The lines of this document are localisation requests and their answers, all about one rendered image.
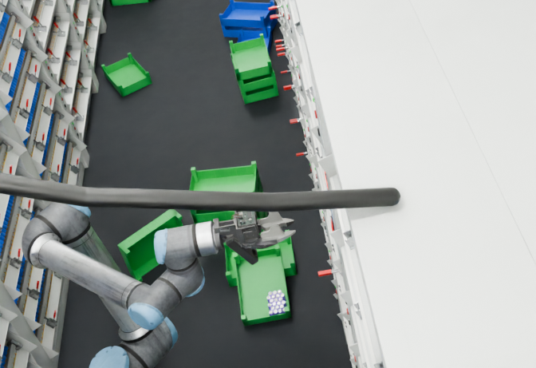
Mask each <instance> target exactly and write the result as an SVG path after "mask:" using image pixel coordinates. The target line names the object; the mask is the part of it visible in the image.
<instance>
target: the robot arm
mask: <svg viewBox="0 0 536 368"><path fill-rule="evenodd" d="M90 216H91V212H90V210H89V208H88V207H81V206H76V205H70V204H61V203H56V202H52V203H51V204H50V205H48V206H47V207H46V208H45V209H44V210H42V211H41V212H40V213H39V214H38V215H36V216H35V217H34V218H33V219H32V220H31V221H30V222H29V223H28V224H27V226H26V228H25V231H24V232H23V235H22V252H23V255H24V256H25V258H26V260H27V261H28V262H29V263H30V264H31V265H33V266H34V267H36V268H39V269H46V268H49V269H50V270H52V271H55V272H56V273H58V274H60V275H62V276H64V277H66V278H67V279H70V280H72V281H73V282H75V283H77V284H79V285H81V286H83V287H84V288H86V289H88V290H90V291H92V292H94V293H95V294H97V295H98V296H99V298H100V300H101V301H102V303H103V304H104V305H105V306H106V308H107V309H108V311H109V312H110V314H111V315H112V317H113V318H114V319H115V320H116V322H117V324H118V325H119V327H120V329H119V336H120V338H121V339H122V342H121V343H120V344H119V345H118V346H113V347H111V346H109V347H106V348H104V349H103V350H101V351H99V352H98V353H97V354H96V357H95V358H93V360H92V361H91V363H90V366H89V368H154V367H155V366H156V365H157V364H158V363H159V362H160V360H161V359H162V358H163V357H164V356H165V355H166V353H167V352H168V351H169V350H170V349H171V348H172V347H173V346H174V344H175V343H176V341H177V339H178V333H177V330H176V329H175V326H174V325H173V323H172V322H171V321H170V319H169V318H168V317H167V316H168V315H169V314H170V313H171V311H172V310H173V309H174V308H175V307H176V306H177V305H178V304H179V303H180V302H181V301H182V300H183V299H184V298H185V297H191V296H193V295H196V294H197V293H199V292H200V291H201V290H202V288H203V285H204V283H205V277H204V272H203V269H202V267H201V265H200V262H199V258H198V257H201V256H206V255H214V254H217V253H218V252H219V250H220V249H223V248H224V244H223V243H226V245H227V246H228V247H229V248H231V249H232V250H233V251H235V252H236V253H237V254H239V255H240V256H241V257H243V258H244V259H245V260H246V261H247V262H248V263H250V264H251V265H254V264H255V263H257V262H258V251H257V249H263V248H267V247H271V246H274V245H275V244H278V243H279V242H282V241H283V240H285V239H287V238H289V237H290V236H292V235H293V234H294V233H295V232H296V231H295V230H291V231H285V232H283V230H282V229H281V227H289V226H290V225H291V224H292V223H294V220H291V219H286V218H282V217H281V216H280V215H279V213H278V212H269V215H268V216H267V217H266V218H263V219H259V220H258V217H257V214H256V212H238V211H234V215H233V216H234V218H232V216H231V220H226V221H221V222H219V218H217V219H213V221H214V223H213V222H212V221H207V222H203V223H198V224H191V225H186V226H182V227H177V228H169V229H167V228H165V229H164V230H161V231H157V232H156V233H155V236H154V248H155V255H156V261H157V262H158V263H159V264H164V263H165V264H166V267H167V270H166V271H165V272H164V273H163V274H162V275H161V276H160V277H159V278H158V279H157V280H156V281H155V282H154V283H153V284H152V285H151V286H149V285H147V284H146V283H142V282H140V281H138V280H136V279H134V278H132V277H130V276H127V275H125V274H123V273H122V272H121V270H120V268H119V267H118V266H117V265H116V263H115V261H114V260H113V258H112V256H111V255H110V254H109V253H108V251H107V249H106V248H105V246H104V244H103V243H102V242H101V240H100V238H99V237H98V235H97V234H96V232H95V231H94V230H93V228H92V226H91V223H90V222H89V220H88V218H89V217H90ZM261 229H262V230H264V232H262V230H261ZM261 232H262V233H261ZM259 233H261V235H259Z"/></svg>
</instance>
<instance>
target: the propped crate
mask: <svg viewBox="0 0 536 368"><path fill-rule="evenodd" d="M233 257H234V265H235V272H236V279H237V285H238V296H239V303H240V310H241V320H242V322H243V324H244V326H249V325H253V324H258V323H262V322H270V321H275V320H279V319H287V318H292V316H291V310H290V301H289V296H288V291H287V286H286V277H285V272H284V267H283V262H282V253H281V250H280V247H279V245H274V248H271V249H266V250H261V251H258V262H257V263H255V264H254V265H251V264H250V263H248V262H247V261H246V260H245V259H244V258H243V257H241V256H240V255H239V254H237V253H236V252H235V253H233ZM278 290H281V291H282V293H283V294H284V295H285V297H286V305H287V307H284V308H285V313H284V314H279V315H271V316H270V314H269V311H270V309H269V307H268V301H267V298H266V297H267V296H268V293H269V292H270V291H272V292H273V291H276V292H278Z"/></svg>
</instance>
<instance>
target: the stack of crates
mask: <svg viewBox="0 0 536 368"><path fill-rule="evenodd" d="M191 174H192V175H191V184H190V189H189V190H192V191H218V192H263V190H262V184H261V181H260V177H259V174H258V167H257V164H256V161H251V165H249V166H241V167H233V168H217V169H209V170H200V171H196V169H195V167H193V168H191ZM190 211H191V215H192V218H193V220H194V223H195V224H198V223H203V222H207V221H212V222H213V223H214V221H213V219H217V218H219V222H221V221H226V220H231V216H232V218H234V216H233V215H234V214H235V211H208V210H190ZM256 214H257V217H258V220H259V219H263V218H266V217H267V212H256Z"/></svg>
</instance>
